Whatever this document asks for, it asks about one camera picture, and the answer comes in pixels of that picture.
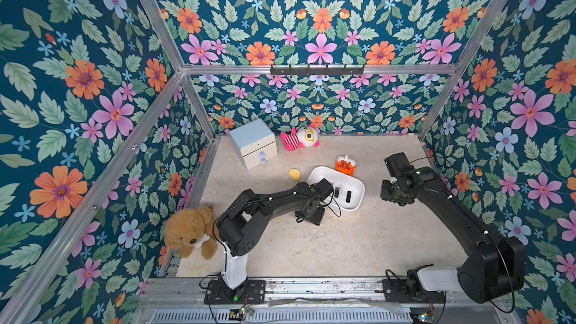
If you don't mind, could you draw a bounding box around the white plastic storage box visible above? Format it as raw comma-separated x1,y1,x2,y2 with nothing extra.
306,166,366,212

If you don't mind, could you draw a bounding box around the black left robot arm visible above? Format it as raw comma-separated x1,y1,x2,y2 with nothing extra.
212,179,334,291

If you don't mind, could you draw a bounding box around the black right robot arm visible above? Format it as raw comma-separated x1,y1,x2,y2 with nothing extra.
380,153,526,304

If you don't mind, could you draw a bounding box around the orange tiger plush pouch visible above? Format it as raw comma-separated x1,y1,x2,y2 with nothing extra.
335,155,357,176

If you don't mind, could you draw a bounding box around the white pink fish plush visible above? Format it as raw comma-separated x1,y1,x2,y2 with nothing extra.
280,127,320,152

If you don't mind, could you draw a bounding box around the light blue mini drawer cabinet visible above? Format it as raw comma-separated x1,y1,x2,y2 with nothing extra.
229,119,278,170

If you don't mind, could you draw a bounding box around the brown teddy bear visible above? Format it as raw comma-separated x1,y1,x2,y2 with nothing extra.
164,205,217,260

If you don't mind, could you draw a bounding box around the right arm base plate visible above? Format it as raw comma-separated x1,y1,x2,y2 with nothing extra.
382,278,445,305

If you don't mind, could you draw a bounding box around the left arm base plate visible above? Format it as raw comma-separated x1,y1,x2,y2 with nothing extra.
204,279,266,305

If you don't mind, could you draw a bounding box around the black hook rail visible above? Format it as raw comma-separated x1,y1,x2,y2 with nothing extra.
269,64,365,77

